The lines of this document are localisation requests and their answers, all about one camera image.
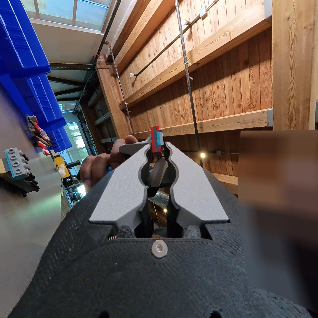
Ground red teal brick assembly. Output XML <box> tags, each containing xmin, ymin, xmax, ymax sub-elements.
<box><xmin>150</xmin><ymin>125</ymin><xmax>165</xmax><ymax>159</ymax></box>

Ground yellow white brick model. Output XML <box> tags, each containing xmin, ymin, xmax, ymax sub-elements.
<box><xmin>53</xmin><ymin>154</ymin><xmax>67</xmax><ymax>178</ymax></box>

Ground wooden post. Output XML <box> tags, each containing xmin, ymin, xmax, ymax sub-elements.
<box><xmin>272</xmin><ymin>0</ymin><xmax>318</xmax><ymax>131</ymax></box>

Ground grey black brick chassis model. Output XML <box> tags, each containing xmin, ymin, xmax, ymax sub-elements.
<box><xmin>0</xmin><ymin>147</ymin><xmax>41</xmax><ymax>197</ymax></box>

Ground skylight window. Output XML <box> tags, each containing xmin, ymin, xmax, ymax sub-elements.
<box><xmin>21</xmin><ymin>0</ymin><xmax>112</xmax><ymax>31</ymax></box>

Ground silver air duct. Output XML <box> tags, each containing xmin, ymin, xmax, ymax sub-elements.
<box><xmin>149</xmin><ymin>190</ymin><xmax>170</xmax><ymax>205</ymax></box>

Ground wooden beam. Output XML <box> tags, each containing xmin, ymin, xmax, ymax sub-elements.
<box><xmin>119</xmin><ymin>1</ymin><xmax>272</xmax><ymax>111</ymax></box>
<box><xmin>96</xmin><ymin>58</ymin><xmax>136</xmax><ymax>153</ymax></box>
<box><xmin>134</xmin><ymin>108</ymin><xmax>274</xmax><ymax>139</ymax></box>

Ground red black brick model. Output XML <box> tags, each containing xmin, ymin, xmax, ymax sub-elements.
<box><xmin>26</xmin><ymin>114</ymin><xmax>54</xmax><ymax>156</ymax></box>

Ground black conduit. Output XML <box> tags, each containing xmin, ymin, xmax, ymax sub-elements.
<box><xmin>135</xmin><ymin>0</ymin><xmax>219</xmax><ymax>78</ymax></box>

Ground metal pipe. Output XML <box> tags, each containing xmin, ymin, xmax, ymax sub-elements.
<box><xmin>174</xmin><ymin>0</ymin><xmax>204</xmax><ymax>169</ymax></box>
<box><xmin>109</xmin><ymin>47</ymin><xmax>135</xmax><ymax>135</ymax></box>

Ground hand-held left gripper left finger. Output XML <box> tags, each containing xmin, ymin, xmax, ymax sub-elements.
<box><xmin>89</xmin><ymin>143</ymin><xmax>152</xmax><ymax>228</ymax></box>

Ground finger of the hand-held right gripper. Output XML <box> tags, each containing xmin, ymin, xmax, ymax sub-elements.
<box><xmin>119</xmin><ymin>135</ymin><xmax>152</xmax><ymax>160</ymax></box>
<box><xmin>148</xmin><ymin>157</ymin><xmax>170</xmax><ymax>187</ymax></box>

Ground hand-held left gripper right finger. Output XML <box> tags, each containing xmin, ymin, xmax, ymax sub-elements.
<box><xmin>164</xmin><ymin>142</ymin><xmax>229</xmax><ymax>226</ymax></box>

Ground blue plastic bin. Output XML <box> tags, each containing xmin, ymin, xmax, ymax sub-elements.
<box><xmin>46</xmin><ymin>125</ymin><xmax>72</xmax><ymax>153</ymax></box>
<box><xmin>0</xmin><ymin>0</ymin><xmax>51</xmax><ymax>78</ymax></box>
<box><xmin>0</xmin><ymin>73</ymin><xmax>67</xmax><ymax>130</ymax></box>

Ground person's right hand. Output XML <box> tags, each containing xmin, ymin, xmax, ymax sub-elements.
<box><xmin>79</xmin><ymin>135</ymin><xmax>139</xmax><ymax>189</ymax></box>

